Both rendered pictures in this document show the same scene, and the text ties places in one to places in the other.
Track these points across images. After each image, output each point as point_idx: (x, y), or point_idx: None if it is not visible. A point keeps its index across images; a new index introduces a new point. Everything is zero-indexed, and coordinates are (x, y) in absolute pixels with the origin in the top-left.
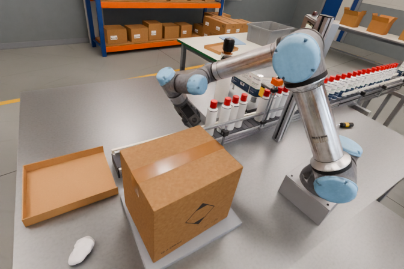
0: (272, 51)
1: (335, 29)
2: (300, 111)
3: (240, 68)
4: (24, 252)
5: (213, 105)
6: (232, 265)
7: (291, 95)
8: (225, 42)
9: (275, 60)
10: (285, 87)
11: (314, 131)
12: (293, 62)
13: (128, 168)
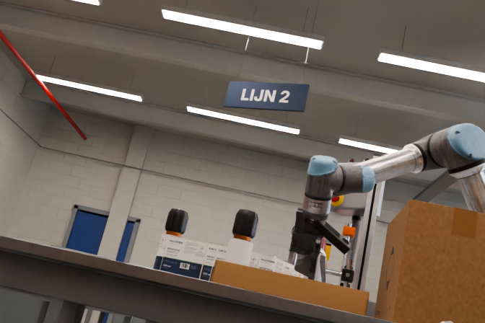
0: (413, 153)
1: None
2: (477, 195)
3: (385, 170)
4: None
5: (322, 244)
6: None
7: (362, 254)
8: (177, 213)
9: (460, 140)
10: (462, 171)
11: None
12: (474, 141)
13: (444, 209)
